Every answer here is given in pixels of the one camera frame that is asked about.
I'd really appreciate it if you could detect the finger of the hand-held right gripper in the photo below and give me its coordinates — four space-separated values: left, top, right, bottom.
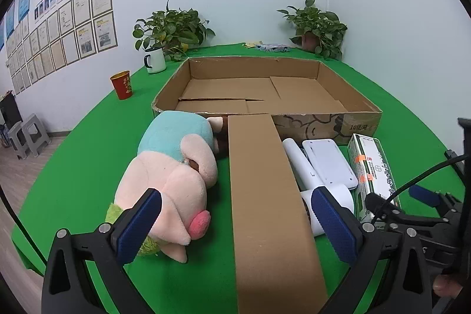
408 185 464 215
365 192 457 238

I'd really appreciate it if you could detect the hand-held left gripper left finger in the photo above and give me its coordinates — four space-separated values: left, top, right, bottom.
41 188 162 314

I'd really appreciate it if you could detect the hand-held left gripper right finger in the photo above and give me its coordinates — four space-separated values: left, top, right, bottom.
311 185 433 314

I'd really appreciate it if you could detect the pink plush pig toy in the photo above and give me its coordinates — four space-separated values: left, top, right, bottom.
105 110 230 263

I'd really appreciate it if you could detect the white green medicine box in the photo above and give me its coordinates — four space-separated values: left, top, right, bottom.
347 133 402 224

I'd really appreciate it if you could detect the white device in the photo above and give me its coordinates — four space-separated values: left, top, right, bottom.
302 139 359 191

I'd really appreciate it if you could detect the white hair dryer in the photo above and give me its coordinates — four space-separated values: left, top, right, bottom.
281 138 354 237

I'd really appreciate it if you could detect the brown cardboard box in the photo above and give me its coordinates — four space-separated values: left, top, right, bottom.
152 57 383 314

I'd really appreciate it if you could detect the person's right hand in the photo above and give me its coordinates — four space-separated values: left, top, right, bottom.
432 273 464 298

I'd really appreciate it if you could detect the green table cloth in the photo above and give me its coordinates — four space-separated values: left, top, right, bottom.
11 42 460 314

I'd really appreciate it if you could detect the grey plastic stool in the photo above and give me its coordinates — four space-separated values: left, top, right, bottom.
7 121 27 160
21 113 51 157

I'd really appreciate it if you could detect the red paper cup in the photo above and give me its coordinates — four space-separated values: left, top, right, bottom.
110 70 133 100

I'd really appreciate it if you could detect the white enamel mug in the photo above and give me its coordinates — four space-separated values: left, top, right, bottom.
143 46 167 74

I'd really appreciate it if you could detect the black monitor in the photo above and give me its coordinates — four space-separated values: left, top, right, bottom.
0 92 21 124

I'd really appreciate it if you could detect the blue white packet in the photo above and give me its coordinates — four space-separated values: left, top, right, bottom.
256 44 291 53

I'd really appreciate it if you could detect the potted plant in brown pot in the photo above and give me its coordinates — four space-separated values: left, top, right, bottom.
277 0 348 61

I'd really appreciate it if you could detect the bushy green potted plant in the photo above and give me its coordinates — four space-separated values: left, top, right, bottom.
132 0 216 62

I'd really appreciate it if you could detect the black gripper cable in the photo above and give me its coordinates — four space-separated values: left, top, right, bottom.
370 154 471 224

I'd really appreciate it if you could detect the group of framed wall documents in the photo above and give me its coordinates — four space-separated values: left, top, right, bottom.
5 0 118 96

